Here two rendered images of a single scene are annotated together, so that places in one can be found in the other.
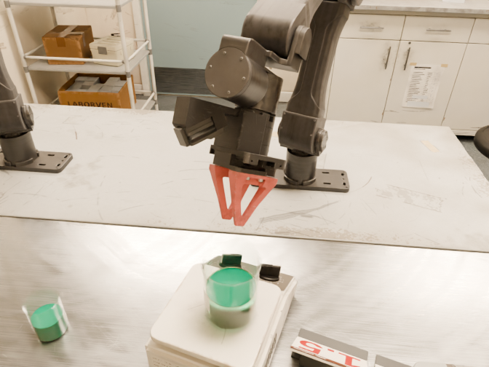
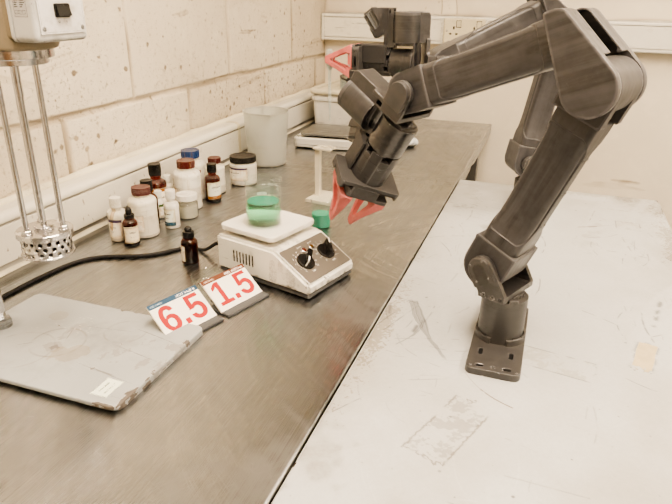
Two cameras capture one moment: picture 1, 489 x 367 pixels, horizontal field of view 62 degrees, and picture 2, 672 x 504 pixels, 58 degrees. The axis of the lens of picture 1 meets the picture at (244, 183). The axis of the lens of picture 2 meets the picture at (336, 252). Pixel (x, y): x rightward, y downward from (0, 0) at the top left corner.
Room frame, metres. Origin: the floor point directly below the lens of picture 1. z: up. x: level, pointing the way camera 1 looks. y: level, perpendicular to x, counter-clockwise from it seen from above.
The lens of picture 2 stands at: (0.66, -0.90, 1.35)
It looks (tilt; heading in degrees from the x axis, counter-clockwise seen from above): 23 degrees down; 104
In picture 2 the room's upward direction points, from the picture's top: 1 degrees clockwise
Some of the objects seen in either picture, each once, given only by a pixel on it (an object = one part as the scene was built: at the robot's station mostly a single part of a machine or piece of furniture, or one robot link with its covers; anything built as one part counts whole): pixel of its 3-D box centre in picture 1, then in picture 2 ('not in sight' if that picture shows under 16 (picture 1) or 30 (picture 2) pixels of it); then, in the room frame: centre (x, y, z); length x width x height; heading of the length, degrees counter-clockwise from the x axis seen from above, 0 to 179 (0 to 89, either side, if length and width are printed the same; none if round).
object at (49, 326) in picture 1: (46, 314); (321, 212); (0.33, 0.25, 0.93); 0.04 x 0.04 x 0.06
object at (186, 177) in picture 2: not in sight; (187, 183); (0.01, 0.28, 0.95); 0.06 x 0.06 x 0.11
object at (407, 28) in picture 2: not in sight; (422, 42); (0.50, 0.39, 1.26); 0.12 x 0.09 x 0.12; 19
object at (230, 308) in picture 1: (232, 286); (264, 202); (0.30, 0.01, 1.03); 0.07 x 0.06 x 0.08; 159
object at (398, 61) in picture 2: not in sight; (404, 60); (0.47, 0.39, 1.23); 0.07 x 0.06 x 0.07; 168
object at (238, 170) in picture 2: not in sight; (243, 169); (0.06, 0.49, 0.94); 0.07 x 0.07 x 0.07
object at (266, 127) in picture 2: not in sight; (265, 135); (0.04, 0.71, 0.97); 0.18 x 0.13 x 0.15; 120
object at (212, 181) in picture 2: not in sight; (212, 181); (0.04, 0.34, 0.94); 0.04 x 0.04 x 0.09
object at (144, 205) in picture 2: not in sight; (143, 210); (0.01, 0.10, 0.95); 0.06 x 0.06 x 0.10
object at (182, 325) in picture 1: (219, 311); (268, 223); (0.30, 0.03, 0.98); 0.12 x 0.12 x 0.01; 70
